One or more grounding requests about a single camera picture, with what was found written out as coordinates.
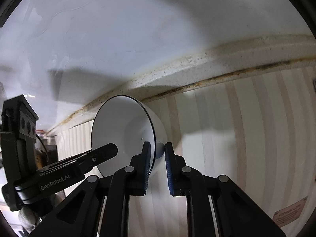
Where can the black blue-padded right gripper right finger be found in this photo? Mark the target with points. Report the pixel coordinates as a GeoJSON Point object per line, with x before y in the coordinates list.
{"type": "Point", "coordinates": [184, 180]}

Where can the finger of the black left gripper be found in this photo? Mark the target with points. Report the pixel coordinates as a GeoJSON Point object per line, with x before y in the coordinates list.
{"type": "Point", "coordinates": [86, 160]}

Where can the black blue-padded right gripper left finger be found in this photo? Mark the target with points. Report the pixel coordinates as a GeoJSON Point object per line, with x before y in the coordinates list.
{"type": "Point", "coordinates": [131, 180]}

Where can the white bowl with black rim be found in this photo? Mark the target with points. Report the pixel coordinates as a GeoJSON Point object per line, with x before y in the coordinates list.
{"type": "Point", "coordinates": [127, 123]}

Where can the brown label card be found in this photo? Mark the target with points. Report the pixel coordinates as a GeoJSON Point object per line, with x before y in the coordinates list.
{"type": "Point", "coordinates": [289, 214]}

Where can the striped pastel table mat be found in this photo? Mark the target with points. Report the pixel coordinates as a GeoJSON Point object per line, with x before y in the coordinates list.
{"type": "Point", "coordinates": [259, 131]}

